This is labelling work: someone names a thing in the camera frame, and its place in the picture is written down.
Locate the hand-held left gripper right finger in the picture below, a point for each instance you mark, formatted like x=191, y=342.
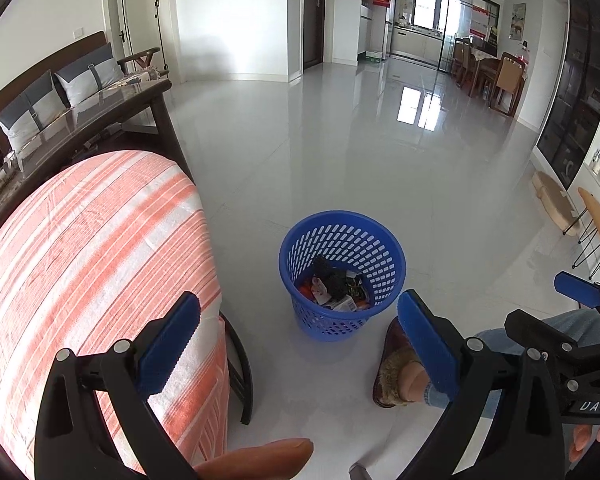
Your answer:
x=430, y=350

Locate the dark display cabinet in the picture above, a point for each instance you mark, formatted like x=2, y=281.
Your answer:
x=580, y=85

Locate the patterned sofa seat cover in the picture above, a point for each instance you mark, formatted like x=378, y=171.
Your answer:
x=140, y=77

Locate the white wall switch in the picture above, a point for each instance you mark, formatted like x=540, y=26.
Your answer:
x=78, y=32

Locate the wooden dining table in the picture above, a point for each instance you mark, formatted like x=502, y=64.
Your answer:
x=480, y=57

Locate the wooden stool metal legs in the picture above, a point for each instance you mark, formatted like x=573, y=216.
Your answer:
x=597, y=225

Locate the wooden dining chair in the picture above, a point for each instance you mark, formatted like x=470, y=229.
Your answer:
x=510, y=80
x=460, y=55

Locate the white door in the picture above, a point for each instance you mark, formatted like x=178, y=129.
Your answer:
x=122, y=30

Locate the dark wooden sofa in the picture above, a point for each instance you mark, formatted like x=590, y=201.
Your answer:
x=55, y=50

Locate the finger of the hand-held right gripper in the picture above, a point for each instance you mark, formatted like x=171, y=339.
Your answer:
x=540, y=332
x=575, y=287

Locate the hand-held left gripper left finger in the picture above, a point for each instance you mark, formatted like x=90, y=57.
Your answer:
x=172, y=340

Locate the green box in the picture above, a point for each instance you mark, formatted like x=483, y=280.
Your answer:
x=372, y=56

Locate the person's leg in jeans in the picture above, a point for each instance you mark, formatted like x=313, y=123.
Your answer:
x=490, y=338

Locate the dark wooden door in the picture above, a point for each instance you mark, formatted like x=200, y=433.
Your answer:
x=312, y=10

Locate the dark wooden coffee table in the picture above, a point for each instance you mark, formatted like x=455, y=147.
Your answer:
x=95, y=110

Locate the kitchen window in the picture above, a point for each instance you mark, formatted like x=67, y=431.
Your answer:
x=425, y=7

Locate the person's left hand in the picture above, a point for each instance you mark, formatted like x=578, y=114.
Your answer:
x=260, y=460

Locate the black table frame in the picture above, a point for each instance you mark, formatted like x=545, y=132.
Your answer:
x=240, y=360

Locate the framed wall picture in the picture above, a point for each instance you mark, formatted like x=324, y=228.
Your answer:
x=517, y=20

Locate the brown furry slipper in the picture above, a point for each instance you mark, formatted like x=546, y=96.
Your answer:
x=392, y=365

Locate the blue plastic wastebasket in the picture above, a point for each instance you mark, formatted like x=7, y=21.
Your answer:
x=300, y=255

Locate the person's right hand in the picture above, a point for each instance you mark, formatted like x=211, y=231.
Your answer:
x=582, y=440

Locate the round table striped cloth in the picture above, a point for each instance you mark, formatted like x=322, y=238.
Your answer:
x=90, y=270

